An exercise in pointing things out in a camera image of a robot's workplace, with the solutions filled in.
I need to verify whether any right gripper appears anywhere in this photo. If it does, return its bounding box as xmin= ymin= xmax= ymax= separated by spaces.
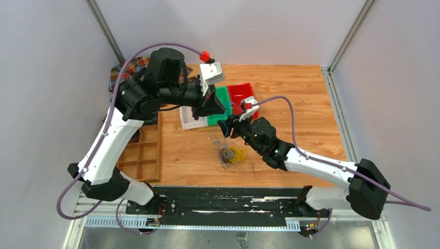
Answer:
xmin=217 ymin=111 xmax=263 ymax=155

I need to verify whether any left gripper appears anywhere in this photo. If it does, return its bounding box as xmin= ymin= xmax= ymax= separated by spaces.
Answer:
xmin=161 ymin=80 xmax=227 ymax=120

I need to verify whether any cable pile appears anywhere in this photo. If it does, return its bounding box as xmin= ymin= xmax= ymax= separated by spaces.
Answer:
xmin=211 ymin=137 xmax=248 ymax=170

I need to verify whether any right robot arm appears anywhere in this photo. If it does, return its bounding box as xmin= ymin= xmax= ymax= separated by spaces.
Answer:
xmin=217 ymin=115 xmax=391 ymax=220

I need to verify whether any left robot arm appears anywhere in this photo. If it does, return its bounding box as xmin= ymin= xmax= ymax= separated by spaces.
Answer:
xmin=68 ymin=47 xmax=225 ymax=214

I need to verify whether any green plastic bin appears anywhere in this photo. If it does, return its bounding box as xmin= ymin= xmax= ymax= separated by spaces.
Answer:
xmin=207 ymin=86 xmax=232 ymax=126

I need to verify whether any red plastic bin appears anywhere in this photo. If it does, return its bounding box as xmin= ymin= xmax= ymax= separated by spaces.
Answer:
xmin=227 ymin=83 xmax=258 ymax=121

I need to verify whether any white plastic bin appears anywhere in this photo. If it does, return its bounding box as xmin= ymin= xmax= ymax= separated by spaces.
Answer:
xmin=179 ymin=106 xmax=208 ymax=130

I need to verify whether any plaid cloth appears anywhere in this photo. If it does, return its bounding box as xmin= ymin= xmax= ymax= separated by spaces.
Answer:
xmin=108 ymin=56 xmax=149 ymax=92

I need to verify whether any wooden divided tray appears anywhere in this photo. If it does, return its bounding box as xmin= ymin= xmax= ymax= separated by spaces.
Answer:
xmin=116 ymin=114 xmax=162 ymax=183

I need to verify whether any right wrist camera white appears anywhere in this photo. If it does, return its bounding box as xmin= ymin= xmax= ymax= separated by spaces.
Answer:
xmin=239 ymin=95 xmax=259 ymax=122

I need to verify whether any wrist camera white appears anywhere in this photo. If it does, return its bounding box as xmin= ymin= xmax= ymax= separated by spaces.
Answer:
xmin=239 ymin=95 xmax=259 ymax=122
xmin=199 ymin=62 xmax=225 ymax=96

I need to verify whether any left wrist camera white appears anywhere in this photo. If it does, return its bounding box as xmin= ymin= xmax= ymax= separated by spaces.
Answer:
xmin=199 ymin=62 xmax=225 ymax=96

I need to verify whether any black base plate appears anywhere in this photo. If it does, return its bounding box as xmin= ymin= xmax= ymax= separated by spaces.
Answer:
xmin=125 ymin=187 xmax=329 ymax=228

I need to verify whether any aluminium front rail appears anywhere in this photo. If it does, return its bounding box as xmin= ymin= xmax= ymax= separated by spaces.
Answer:
xmin=63 ymin=200 xmax=396 ymax=248

